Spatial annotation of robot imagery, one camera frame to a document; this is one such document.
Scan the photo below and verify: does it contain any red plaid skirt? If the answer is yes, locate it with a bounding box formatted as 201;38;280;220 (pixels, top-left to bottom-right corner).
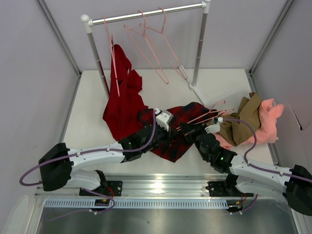
137;101;220;163

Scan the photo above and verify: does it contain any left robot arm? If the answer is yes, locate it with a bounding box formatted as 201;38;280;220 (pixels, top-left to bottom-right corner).
39;124;177;192

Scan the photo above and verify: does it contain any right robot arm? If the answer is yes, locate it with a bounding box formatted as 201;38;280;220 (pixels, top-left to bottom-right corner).
180;123;312;216

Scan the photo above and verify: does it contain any pink hanger holding dress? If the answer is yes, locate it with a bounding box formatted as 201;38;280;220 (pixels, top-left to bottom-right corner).
104;18;120;97

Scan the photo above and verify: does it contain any red dress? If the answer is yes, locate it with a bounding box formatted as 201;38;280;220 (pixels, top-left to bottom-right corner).
103;44;148;141

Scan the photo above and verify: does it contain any pink garment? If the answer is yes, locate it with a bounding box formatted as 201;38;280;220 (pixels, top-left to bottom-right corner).
214;98;284;149

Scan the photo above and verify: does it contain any brown garment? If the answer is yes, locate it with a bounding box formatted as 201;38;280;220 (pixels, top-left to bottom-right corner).
218;92;261;146

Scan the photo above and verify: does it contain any white clothes rack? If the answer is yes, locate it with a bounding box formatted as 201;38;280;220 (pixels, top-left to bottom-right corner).
80;0;211;105

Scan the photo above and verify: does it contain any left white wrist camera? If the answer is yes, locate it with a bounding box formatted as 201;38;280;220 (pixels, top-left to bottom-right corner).
154;108;174;132

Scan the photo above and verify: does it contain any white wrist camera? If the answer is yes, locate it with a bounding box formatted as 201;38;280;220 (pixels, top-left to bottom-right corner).
205;117;223;134
154;108;174;132

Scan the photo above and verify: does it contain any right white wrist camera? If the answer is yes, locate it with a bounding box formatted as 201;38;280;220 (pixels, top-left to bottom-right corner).
205;117;223;134

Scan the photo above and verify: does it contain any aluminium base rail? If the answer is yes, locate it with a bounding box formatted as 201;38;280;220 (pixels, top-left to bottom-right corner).
35;174;286;199

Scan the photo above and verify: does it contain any white slotted cable duct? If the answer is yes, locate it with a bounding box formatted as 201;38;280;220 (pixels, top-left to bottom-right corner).
43;198;258;209

